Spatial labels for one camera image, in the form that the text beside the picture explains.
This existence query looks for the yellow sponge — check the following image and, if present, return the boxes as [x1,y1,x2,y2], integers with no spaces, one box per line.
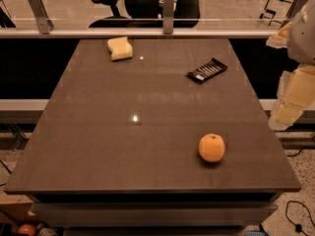
[107,36,133,61]

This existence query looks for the grey drawer cabinet under table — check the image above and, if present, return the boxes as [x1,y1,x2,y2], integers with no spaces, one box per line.
[31,202,277,236]

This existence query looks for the orange fruit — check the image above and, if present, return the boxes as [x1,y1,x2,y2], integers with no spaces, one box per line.
[198,134,225,162]

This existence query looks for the orange ball under table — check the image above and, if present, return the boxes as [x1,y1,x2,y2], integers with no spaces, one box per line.
[18,223,37,236]

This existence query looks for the black rxbar chocolate wrapper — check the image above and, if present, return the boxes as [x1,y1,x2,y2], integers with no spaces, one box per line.
[187,58,227,84]

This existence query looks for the right metal railing post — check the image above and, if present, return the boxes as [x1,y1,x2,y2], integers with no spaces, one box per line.
[282,0,308,26]

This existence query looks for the middle metal railing post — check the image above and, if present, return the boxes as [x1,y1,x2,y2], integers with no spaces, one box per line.
[162,0,174,34]

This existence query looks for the black floor cable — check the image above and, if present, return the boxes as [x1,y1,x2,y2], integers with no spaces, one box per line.
[284,200,315,236]

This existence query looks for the left metal railing post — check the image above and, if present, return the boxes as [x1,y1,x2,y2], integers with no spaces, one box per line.
[28,0,54,34]

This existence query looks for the black office chair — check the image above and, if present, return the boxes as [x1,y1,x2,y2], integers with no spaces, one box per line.
[90,0,200,28]

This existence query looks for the metal railing post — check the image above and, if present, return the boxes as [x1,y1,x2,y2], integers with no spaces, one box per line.
[162,0,174,34]
[28,0,54,34]
[282,0,308,26]

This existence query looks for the wooden frame cart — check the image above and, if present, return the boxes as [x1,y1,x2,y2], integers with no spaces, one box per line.
[259,0,294,26]

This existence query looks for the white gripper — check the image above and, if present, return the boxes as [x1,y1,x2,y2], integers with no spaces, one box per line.
[266,0,315,131]

